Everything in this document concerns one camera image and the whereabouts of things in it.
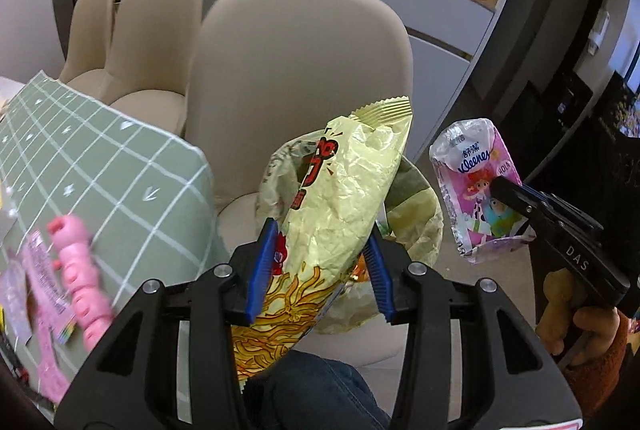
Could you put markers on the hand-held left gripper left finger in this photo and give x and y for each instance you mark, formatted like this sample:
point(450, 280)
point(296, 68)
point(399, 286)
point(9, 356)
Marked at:
point(260, 270)

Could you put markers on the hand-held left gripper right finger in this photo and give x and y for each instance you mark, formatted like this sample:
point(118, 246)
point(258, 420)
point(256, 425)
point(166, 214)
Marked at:
point(380, 280)

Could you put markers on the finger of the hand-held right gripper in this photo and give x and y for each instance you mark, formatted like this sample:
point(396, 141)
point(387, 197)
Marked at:
point(555, 205)
point(510, 197)

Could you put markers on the pink tissue packet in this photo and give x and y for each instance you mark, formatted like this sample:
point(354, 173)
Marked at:
point(470, 210)

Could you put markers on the yellow noodle snack bag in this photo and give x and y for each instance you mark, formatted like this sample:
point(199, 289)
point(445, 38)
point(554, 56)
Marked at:
point(340, 190)

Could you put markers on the pale pink printed wrapper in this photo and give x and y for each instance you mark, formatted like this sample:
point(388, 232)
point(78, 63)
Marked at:
point(45, 290)

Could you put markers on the person's right forearm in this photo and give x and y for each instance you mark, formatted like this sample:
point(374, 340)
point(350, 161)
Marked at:
point(610, 385)

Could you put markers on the person's right hand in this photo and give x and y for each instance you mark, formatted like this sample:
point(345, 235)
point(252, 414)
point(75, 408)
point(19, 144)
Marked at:
point(595, 330)

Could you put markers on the person's knee in jeans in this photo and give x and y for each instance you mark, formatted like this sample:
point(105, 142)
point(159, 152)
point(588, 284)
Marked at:
point(320, 390)

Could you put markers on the green checked tablecloth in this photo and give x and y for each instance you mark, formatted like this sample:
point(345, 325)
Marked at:
point(125, 169)

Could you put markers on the pink caterpillar toy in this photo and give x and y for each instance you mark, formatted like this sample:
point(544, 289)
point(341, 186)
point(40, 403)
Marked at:
point(82, 280)

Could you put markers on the grey white cabinet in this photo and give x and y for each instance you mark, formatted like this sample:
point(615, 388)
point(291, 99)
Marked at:
point(425, 4)

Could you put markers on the large beige chair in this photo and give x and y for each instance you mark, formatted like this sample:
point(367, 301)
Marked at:
point(300, 59)

